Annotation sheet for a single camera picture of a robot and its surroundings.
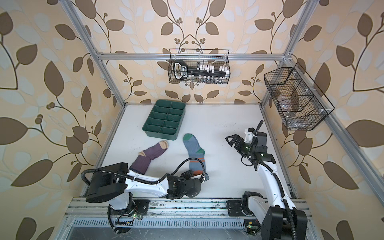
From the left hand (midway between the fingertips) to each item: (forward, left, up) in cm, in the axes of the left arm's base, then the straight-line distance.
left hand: (197, 179), depth 81 cm
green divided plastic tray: (+40, +25, +3) cm, 47 cm away
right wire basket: (+28, -51, +32) cm, 66 cm away
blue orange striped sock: (+17, +2, -2) cm, 18 cm away
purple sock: (+10, +35, -3) cm, 36 cm away
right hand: (+16, -18, +12) cm, 27 cm away
